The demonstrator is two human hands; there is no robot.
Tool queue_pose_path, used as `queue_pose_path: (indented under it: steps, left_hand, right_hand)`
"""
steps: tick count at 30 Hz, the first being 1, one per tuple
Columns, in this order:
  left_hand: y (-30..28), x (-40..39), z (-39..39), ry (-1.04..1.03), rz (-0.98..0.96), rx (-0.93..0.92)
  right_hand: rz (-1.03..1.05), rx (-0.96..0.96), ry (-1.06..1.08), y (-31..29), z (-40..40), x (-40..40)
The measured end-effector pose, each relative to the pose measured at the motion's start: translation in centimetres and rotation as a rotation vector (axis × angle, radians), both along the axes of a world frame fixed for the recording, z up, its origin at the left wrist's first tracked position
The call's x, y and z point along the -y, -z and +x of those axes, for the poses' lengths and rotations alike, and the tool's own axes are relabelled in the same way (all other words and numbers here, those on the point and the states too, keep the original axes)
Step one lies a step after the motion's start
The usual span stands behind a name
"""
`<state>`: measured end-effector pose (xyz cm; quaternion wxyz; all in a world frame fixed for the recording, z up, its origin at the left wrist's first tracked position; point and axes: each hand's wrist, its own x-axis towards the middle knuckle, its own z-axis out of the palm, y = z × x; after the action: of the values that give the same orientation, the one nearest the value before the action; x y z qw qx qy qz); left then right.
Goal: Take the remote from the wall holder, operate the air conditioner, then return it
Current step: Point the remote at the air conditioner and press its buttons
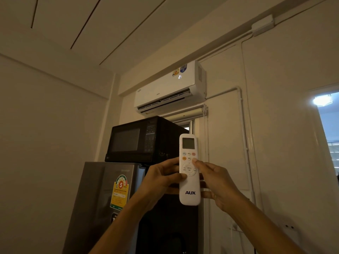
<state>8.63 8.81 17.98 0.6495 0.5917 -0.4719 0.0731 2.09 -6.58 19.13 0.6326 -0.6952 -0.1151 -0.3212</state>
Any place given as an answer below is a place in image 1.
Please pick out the person's left hand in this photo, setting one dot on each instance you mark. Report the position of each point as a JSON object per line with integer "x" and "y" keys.
{"x": 159, "y": 179}

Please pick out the person's right hand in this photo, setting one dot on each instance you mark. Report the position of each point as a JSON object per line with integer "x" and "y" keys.
{"x": 219, "y": 185}

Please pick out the white AUX remote control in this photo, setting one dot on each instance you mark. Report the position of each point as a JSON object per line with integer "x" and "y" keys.
{"x": 189, "y": 198}

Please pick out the white remote wall holder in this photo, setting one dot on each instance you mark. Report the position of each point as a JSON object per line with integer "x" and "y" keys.
{"x": 291, "y": 234}

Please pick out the white wall air conditioner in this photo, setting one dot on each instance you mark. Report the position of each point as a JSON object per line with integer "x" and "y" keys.
{"x": 164, "y": 87}

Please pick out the person's left forearm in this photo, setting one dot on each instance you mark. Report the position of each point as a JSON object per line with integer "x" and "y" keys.
{"x": 119, "y": 230}

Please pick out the person's right forearm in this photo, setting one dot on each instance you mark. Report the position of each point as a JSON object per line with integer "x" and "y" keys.
{"x": 262, "y": 230}

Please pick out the yellow energy label sticker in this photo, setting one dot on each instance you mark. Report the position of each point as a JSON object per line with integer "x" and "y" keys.
{"x": 119, "y": 193}

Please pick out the black microwave oven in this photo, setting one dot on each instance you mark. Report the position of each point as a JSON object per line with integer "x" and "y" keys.
{"x": 132, "y": 140}

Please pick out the black warranty sticker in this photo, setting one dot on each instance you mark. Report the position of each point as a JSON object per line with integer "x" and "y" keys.
{"x": 114, "y": 218}

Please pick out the rolled window blind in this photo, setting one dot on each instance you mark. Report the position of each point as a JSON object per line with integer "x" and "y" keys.
{"x": 185, "y": 115}

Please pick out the silver refrigerator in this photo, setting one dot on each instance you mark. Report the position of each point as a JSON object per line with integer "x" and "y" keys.
{"x": 90, "y": 195}

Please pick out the louvre window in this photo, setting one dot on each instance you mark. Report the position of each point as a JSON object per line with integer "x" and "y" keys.
{"x": 334, "y": 156}

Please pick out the caged ceiling light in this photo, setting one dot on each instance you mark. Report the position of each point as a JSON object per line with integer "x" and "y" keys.
{"x": 322, "y": 100}

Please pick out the white junction box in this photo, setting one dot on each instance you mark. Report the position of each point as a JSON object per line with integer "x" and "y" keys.
{"x": 262, "y": 25}

